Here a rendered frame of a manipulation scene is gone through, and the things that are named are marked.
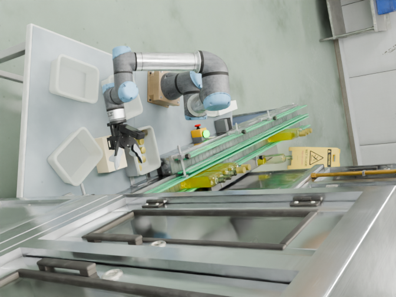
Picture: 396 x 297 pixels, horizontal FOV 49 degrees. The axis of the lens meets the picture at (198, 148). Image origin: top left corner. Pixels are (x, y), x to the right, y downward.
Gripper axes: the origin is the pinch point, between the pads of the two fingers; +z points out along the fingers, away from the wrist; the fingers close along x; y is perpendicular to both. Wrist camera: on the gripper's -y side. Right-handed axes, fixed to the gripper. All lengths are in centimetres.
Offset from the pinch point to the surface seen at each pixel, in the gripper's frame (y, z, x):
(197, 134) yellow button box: 25, -7, -82
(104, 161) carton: 22.3, -3.9, -5.3
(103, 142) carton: 20.1, -12.3, -5.4
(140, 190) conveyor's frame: 16.6, 13.2, -18.6
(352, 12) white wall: 79, -147, -629
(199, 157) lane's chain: 18, 6, -69
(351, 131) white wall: 120, 50, -643
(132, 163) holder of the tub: 22.9, 0.5, -22.8
